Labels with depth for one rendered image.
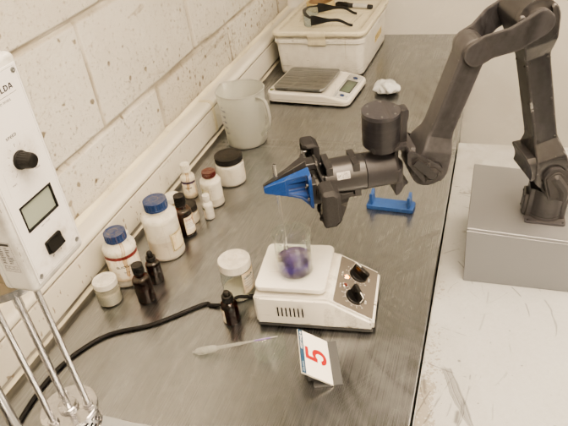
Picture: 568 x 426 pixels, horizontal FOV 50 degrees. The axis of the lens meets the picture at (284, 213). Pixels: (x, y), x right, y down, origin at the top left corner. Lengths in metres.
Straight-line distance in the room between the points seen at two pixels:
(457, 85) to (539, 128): 0.16
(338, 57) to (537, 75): 1.10
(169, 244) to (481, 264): 0.59
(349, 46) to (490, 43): 1.10
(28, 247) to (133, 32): 0.90
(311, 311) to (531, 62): 0.50
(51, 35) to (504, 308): 0.92
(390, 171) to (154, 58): 0.74
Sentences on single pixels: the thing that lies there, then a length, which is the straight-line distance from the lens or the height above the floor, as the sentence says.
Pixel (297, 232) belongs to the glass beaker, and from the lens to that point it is 1.01.
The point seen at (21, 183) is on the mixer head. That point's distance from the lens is 0.56.
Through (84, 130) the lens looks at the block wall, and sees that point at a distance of 1.26.
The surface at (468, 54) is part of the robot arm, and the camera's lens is 0.88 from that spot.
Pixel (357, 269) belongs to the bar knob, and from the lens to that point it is 1.06.
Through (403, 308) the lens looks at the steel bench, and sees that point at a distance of 1.08.
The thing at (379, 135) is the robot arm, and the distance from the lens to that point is 0.89.
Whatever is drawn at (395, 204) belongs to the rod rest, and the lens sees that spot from 1.31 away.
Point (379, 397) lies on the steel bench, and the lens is 0.95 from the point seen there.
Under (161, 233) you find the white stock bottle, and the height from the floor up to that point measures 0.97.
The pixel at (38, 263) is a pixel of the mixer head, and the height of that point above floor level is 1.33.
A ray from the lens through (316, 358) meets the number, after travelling 0.97.
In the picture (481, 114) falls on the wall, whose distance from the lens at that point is 2.42.
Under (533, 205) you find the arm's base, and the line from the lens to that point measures 1.09.
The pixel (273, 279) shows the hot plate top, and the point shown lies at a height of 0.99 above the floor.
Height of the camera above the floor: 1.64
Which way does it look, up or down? 34 degrees down
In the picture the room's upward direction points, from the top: 8 degrees counter-clockwise
